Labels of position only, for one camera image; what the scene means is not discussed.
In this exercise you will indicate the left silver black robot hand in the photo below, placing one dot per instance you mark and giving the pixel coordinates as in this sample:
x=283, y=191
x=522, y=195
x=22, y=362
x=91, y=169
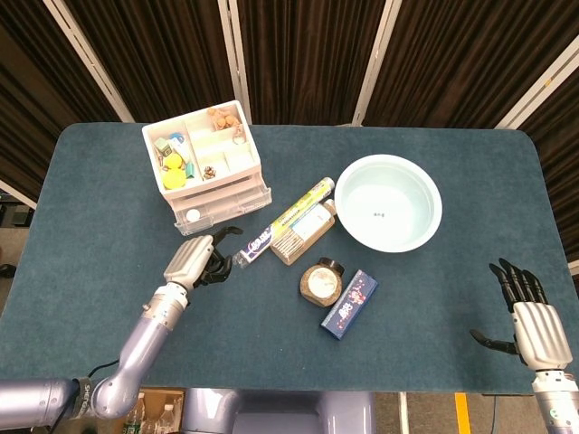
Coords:
x=190, y=260

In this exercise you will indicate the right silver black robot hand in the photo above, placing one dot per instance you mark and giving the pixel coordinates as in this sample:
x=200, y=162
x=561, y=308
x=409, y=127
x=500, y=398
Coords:
x=540, y=334

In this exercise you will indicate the clear drawer with white cap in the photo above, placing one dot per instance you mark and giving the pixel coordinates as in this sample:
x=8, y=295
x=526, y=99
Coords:
x=235, y=212

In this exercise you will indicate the white plastic drawer organizer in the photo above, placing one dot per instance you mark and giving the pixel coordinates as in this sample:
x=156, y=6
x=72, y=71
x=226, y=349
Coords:
x=201, y=192

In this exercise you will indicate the left lavender robot arm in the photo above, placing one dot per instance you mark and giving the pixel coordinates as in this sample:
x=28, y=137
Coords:
x=135, y=343

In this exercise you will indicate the right lavender robot arm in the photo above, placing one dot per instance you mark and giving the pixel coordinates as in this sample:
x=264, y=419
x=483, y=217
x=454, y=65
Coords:
x=556, y=407

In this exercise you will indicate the cardboard box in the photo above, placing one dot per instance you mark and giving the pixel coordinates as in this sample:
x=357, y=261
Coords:
x=156, y=398

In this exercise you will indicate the small white round cap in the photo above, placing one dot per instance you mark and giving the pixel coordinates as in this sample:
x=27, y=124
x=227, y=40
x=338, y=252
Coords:
x=193, y=215

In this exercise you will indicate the yellow rubber duck toy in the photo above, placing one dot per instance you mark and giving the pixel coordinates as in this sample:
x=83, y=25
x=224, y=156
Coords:
x=174, y=180

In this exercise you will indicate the tiny dark figurine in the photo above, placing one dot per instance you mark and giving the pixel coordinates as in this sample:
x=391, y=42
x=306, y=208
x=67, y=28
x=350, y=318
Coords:
x=209, y=172

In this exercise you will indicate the small teal block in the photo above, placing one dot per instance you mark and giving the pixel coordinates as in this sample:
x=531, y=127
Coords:
x=190, y=169

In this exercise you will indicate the plastic wrap roll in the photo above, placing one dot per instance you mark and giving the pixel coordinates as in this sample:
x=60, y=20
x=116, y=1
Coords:
x=289, y=216

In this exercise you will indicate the blue white small packet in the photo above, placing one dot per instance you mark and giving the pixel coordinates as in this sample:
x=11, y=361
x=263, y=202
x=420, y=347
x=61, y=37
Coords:
x=180, y=143

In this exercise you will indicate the clear bottle amber liquid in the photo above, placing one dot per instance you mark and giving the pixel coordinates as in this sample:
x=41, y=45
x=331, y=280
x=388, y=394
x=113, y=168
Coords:
x=307, y=230

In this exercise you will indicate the round glass jar black lid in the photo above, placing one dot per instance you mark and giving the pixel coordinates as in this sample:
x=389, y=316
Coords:
x=321, y=285

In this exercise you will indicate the brown teddy bear toy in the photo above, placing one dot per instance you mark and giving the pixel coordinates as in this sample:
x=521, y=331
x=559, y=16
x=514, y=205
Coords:
x=221, y=118

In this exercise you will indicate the clear water bottle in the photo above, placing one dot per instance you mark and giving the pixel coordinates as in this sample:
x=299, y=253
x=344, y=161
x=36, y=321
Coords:
x=138, y=416
x=166, y=418

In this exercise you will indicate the long dark blue carton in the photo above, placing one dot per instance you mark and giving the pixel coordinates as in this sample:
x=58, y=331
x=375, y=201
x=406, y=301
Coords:
x=348, y=307

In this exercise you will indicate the lavender robot torso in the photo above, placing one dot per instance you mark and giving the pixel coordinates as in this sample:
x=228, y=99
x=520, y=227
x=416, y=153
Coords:
x=280, y=416

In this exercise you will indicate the light blue plastic basin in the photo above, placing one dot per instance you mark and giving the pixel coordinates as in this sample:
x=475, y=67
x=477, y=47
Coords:
x=362, y=190

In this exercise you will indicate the dark brown pleated curtain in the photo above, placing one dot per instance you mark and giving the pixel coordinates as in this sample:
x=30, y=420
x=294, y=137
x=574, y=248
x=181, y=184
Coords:
x=307, y=59
x=158, y=54
x=36, y=90
x=461, y=59

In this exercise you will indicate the white partition post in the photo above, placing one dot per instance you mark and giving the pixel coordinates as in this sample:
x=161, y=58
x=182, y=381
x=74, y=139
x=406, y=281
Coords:
x=375, y=63
x=18, y=194
x=543, y=86
x=90, y=63
x=235, y=68

